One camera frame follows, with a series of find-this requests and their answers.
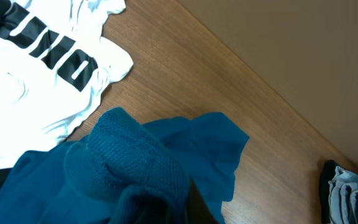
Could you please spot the white t-shirt black lettering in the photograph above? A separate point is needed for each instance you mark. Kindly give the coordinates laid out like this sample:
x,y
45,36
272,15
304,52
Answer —
x,y
54,66

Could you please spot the black folded garment under jeans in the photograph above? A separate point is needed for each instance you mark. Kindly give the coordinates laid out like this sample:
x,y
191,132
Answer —
x,y
327,174

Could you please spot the teal blue polo shirt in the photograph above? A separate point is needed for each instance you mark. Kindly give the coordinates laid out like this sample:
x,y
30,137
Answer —
x,y
175,170

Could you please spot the light blue folded jeans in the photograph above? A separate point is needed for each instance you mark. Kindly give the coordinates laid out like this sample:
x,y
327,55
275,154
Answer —
x,y
343,197

